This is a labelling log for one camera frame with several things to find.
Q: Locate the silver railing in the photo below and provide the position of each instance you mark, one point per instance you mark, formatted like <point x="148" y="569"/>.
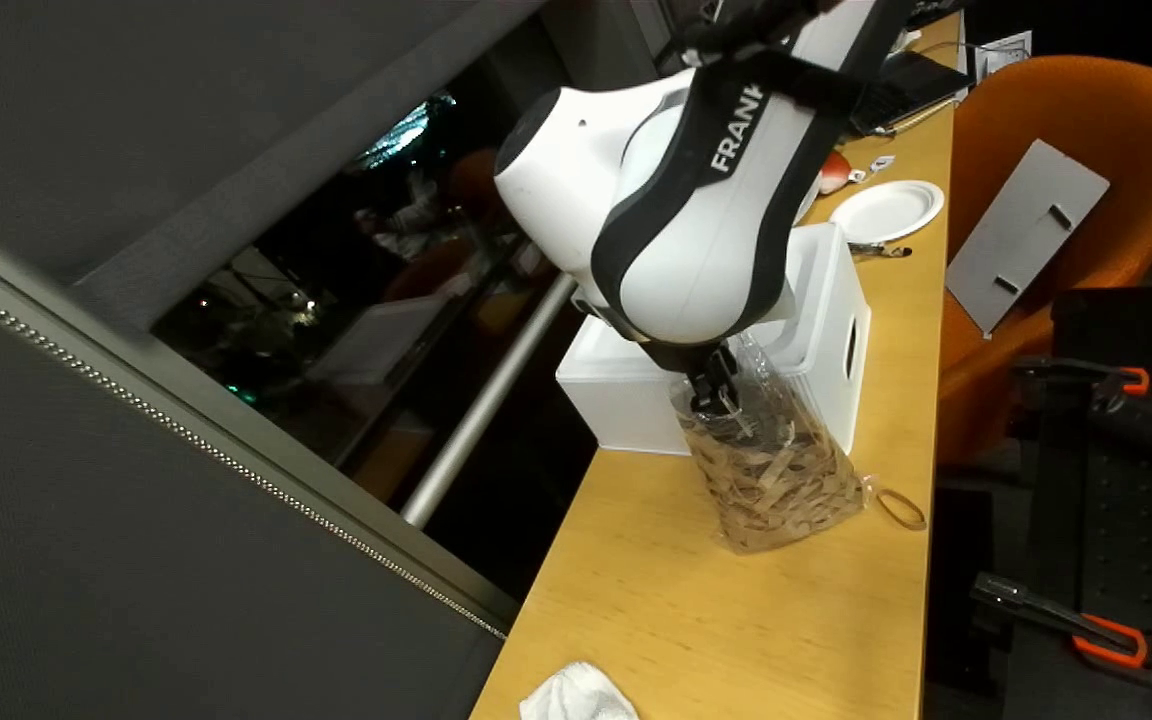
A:
<point x="486" y="400"/>

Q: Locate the tan rubber band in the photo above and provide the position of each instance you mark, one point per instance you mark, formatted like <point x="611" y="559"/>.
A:
<point x="901" y="509"/>

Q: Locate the orange chair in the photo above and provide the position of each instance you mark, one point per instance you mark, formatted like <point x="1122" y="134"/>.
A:
<point x="1086" y="110"/>

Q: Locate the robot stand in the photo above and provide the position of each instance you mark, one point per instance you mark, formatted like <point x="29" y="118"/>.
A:
<point x="1116" y="500"/>

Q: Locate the small white tag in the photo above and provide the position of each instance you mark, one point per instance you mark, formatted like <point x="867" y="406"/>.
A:
<point x="882" y="163"/>

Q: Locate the white paper plate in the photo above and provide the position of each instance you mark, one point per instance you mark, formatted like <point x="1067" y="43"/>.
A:
<point x="886" y="210"/>

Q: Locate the white plastic basket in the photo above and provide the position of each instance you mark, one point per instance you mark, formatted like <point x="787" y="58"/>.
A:
<point x="826" y="330"/>

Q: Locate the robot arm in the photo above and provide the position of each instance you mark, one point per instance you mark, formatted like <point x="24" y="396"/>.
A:
<point x="696" y="270"/>

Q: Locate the clear plastic bag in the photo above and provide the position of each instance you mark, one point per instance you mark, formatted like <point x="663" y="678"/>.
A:
<point x="806" y="440"/>

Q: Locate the black laptop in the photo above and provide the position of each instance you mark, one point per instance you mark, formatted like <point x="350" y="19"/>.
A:
<point x="911" y="85"/>

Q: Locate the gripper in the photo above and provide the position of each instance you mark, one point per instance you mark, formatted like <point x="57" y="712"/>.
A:
<point x="678" y="355"/>

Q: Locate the window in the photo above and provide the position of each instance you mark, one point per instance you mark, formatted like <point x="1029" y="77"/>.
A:
<point x="366" y="300"/>

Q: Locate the grey board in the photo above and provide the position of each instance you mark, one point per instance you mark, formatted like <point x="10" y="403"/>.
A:
<point x="1026" y="230"/>

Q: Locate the red and white object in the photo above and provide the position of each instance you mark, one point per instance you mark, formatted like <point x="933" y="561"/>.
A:
<point x="833" y="172"/>

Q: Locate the white cloth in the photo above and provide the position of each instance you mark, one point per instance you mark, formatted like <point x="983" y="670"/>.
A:
<point x="576" y="695"/>

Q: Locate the heap of rubber bands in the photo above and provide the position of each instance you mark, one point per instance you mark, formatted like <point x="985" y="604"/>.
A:
<point x="786" y="485"/>

